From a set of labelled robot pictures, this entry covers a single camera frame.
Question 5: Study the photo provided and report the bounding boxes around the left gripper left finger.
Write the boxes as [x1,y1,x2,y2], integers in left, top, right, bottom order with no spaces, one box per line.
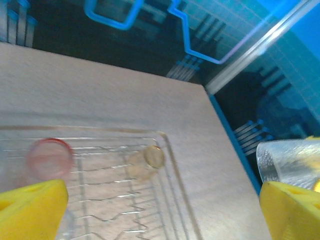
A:
[0,178,70,240]

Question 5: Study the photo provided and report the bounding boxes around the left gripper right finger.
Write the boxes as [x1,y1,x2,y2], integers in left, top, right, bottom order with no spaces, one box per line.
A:
[258,181,320,240]

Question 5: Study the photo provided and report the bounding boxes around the red plastic cup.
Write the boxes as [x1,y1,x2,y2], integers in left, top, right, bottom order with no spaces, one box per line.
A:
[25,137,75,181]

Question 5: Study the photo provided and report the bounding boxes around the frosted clear plastic cup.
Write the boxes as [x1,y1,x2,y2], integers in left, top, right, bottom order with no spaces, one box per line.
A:
[255,138,320,192]

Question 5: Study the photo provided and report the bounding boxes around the metal wire dish rack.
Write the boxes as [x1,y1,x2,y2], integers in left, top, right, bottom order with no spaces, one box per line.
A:
[0,124,203,240]

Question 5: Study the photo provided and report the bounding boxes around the orange plastic cup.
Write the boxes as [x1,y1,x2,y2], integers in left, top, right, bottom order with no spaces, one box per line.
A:
[126,145,166,181]

